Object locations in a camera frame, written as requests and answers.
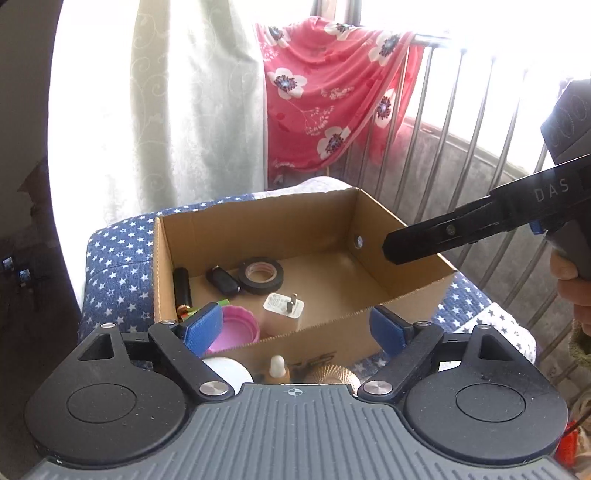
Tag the blue white star cloth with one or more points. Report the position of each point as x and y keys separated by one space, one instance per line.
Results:
x=119 y=272

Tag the pink plastic lid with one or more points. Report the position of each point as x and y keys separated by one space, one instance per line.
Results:
x=239 y=327

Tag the black electrical tape roll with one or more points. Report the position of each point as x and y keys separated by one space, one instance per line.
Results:
x=260 y=275

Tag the metal railing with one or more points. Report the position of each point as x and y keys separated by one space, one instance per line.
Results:
x=491 y=73

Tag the black cylinder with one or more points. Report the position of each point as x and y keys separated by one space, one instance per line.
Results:
x=181 y=286

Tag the white usb wall charger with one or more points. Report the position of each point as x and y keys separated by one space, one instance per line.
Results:
x=281 y=314

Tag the person's right hand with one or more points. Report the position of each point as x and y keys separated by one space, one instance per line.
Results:
x=572 y=288

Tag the rose gold lid cream jar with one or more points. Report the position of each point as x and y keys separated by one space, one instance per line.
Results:
x=332 y=374

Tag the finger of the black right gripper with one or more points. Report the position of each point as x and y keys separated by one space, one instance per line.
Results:
x=467 y=224

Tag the green dropper bottle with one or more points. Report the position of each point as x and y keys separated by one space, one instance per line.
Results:
x=278 y=371

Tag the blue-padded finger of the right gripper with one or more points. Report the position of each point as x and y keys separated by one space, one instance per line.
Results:
x=536 y=227

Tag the brown cardboard box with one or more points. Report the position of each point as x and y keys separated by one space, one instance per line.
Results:
x=330 y=248

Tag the black car key fob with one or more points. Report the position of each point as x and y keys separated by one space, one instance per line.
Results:
x=223 y=282

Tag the white vitamin pill bottle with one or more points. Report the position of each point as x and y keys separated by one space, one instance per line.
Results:
x=233 y=372

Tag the white patterned curtain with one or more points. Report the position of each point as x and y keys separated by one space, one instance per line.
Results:
x=152 y=104

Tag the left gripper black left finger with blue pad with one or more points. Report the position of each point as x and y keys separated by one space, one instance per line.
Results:
x=149 y=361

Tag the red floral cloth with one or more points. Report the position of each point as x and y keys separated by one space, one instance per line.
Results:
x=330 y=85

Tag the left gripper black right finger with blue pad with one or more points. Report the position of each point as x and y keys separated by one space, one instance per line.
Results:
x=415 y=350

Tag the green lighter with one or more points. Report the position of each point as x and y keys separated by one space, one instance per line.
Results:
x=184 y=312

